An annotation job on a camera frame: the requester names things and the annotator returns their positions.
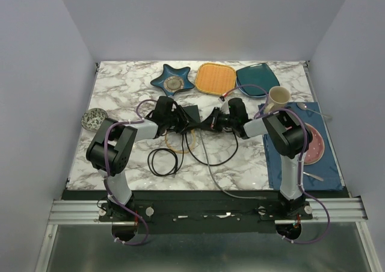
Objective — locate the teal square plate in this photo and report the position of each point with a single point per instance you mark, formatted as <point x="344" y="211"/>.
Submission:
<point x="255" y="80"/>

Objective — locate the blue star-shaped dish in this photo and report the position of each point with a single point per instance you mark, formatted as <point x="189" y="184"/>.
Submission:
<point x="173" y="80"/>

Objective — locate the small floral patterned bowl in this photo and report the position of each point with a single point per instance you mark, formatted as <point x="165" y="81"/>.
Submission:
<point x="93" y="118"/>

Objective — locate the pink dotted plate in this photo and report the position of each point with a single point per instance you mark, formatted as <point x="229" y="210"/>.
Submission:
<point x="316" y="147"/>

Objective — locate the aluminium rail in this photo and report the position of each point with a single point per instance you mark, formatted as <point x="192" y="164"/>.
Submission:
<point x="87" y="212"/>

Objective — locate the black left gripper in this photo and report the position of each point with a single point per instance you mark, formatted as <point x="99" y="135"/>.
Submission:
<point x="183" y="120"/>

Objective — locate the metal spoon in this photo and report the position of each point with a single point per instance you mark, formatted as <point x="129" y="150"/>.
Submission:
<point x="304" y="107"/>

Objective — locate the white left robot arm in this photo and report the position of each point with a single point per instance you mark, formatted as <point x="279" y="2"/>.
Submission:
<point x="110" y="148"/>

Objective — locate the black network switch box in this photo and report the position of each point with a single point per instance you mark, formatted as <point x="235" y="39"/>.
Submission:
<point x="192" y="113"/>

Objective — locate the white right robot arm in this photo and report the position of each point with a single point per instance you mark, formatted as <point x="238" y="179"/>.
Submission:
<point x="288" y="133"/>

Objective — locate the metal fork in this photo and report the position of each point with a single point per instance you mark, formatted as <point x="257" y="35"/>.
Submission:
<point x="314" y="176"/>

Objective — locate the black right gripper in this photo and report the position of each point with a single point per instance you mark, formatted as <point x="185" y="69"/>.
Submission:
<point x="211" y="123"/>

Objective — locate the orange woven square tray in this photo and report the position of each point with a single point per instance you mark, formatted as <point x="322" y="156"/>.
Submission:
<point x="215" y="79"/>

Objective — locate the black mounting base plate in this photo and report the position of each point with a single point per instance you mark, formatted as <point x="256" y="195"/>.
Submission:
<point x="187" y="212"/>

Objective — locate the blue cloth placemat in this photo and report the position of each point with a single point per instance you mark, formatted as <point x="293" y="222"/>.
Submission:
<point x="326" y="167"/>

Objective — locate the beige ceramic mug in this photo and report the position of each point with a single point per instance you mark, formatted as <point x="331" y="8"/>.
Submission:
<point x="278" y="97"/>

